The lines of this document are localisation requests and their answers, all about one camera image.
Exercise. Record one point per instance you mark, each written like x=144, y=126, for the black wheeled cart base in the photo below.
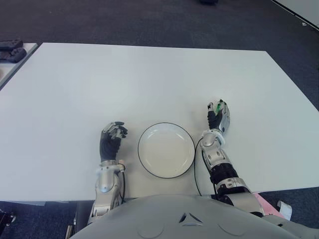
x=6, y=216

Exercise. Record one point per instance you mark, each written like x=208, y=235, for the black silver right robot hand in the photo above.
x=224, y=119

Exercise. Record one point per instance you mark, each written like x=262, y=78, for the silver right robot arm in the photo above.
x=216, y=156

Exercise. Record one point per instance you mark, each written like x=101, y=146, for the white side table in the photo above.
x=10, y=71

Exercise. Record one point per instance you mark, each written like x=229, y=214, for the white plate with black rim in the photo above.
x=166, y=150

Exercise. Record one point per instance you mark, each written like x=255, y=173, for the black game controller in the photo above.
x=11, y=44
x=12, y=54

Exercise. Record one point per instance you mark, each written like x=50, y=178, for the grey robot torso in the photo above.
x=174, y=216

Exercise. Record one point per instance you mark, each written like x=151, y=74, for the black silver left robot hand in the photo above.
x=109, y=147

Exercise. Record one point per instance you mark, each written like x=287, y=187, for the white paper strip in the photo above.
x=285, y=210

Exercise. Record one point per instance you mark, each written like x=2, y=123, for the green toothpaste tube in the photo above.
x=218, y=107

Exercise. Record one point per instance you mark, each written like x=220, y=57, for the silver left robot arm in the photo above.
x=106, y=181

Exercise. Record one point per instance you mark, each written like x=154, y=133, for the silver table leg bracket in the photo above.
x=71, y=229

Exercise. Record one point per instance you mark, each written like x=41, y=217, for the pink cardboard box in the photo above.
x=268, y=205

